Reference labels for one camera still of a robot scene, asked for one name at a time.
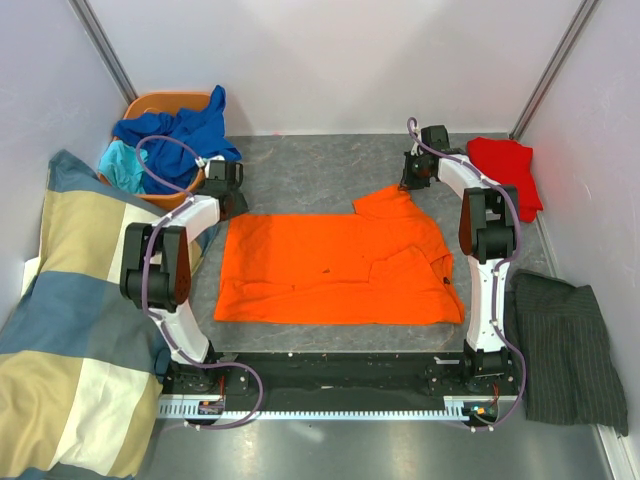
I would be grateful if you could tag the folded red t shirt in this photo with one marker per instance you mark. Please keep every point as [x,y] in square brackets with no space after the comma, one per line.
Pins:
[508,162]

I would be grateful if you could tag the teal t shirt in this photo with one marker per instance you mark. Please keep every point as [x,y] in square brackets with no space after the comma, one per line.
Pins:
[119,165]

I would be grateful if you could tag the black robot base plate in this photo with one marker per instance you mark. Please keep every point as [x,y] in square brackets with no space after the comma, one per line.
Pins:
[352,381]

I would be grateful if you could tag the aluminium frame post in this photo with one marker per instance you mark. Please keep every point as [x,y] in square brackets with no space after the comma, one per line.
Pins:
[579,21]
[96,33]

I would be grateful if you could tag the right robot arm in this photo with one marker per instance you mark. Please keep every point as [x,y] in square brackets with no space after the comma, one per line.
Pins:
[489,236]

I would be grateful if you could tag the dark striped cloth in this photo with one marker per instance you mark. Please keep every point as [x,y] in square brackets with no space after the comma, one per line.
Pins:
[561,332]

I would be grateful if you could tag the right aluminium frame post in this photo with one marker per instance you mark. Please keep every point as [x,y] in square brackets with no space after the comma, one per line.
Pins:
[579,21]

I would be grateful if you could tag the blue beige checked pillow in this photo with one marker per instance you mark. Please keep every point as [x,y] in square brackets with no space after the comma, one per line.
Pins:
[79,362]

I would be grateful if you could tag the blue t shirt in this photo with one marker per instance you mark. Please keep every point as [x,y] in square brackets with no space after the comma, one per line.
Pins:
[172,141]

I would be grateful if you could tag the left aluminium frame post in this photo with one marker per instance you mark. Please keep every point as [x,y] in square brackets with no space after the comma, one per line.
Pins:
[96,33]

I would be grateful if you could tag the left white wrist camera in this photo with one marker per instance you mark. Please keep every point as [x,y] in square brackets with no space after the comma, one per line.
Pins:
[203,162]

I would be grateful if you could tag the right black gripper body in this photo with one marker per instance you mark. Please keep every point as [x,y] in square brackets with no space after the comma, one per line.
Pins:
[413,178]

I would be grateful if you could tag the orange t shirt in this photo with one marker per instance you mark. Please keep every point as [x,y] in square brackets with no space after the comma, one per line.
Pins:
[386,263]

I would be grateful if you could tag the white slotted cable duct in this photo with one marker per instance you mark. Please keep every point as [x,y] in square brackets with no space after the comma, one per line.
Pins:
[191,409]

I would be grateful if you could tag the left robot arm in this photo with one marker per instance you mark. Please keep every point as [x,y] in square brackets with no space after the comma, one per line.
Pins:
[155,270]

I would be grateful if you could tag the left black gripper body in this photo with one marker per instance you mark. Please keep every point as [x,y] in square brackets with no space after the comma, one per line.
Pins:
[240,204]

